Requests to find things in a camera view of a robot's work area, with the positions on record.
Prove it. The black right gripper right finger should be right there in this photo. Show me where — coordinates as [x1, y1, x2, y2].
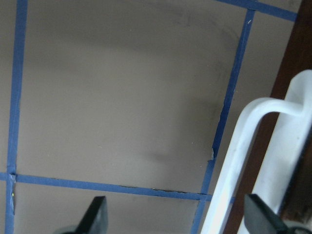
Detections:
[244, 194, 288, 234]

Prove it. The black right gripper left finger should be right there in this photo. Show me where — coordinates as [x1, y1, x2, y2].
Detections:
[74, 196, 108, 234]

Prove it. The brown wooden drawer cabinet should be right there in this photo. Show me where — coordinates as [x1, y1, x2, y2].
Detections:
[201, 0, 312, 234]

